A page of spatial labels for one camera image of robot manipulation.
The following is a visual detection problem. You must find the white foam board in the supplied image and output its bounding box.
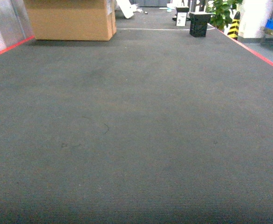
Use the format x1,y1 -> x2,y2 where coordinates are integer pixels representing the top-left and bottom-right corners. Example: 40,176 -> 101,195
116,0 -> 137,19

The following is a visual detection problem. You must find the white sign stand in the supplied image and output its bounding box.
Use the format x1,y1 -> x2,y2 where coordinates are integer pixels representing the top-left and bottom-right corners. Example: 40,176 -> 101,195
176,12 -> 187,27

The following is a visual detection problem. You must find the black plastic crate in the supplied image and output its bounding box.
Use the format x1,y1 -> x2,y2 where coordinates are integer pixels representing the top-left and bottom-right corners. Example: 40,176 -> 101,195
189,12 -> 212,37

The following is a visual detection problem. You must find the large cardboard box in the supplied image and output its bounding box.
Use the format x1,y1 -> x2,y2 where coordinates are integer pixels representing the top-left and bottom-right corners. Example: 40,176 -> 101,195
24,0 -> 116,41

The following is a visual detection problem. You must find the yellow black striped bollard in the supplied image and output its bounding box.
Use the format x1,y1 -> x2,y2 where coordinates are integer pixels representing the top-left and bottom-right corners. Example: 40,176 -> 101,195
227,11 -> 240,40

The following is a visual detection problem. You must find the green potted plant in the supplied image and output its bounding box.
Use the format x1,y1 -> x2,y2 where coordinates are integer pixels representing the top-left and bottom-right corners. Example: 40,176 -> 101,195
206,0 -> 243,30

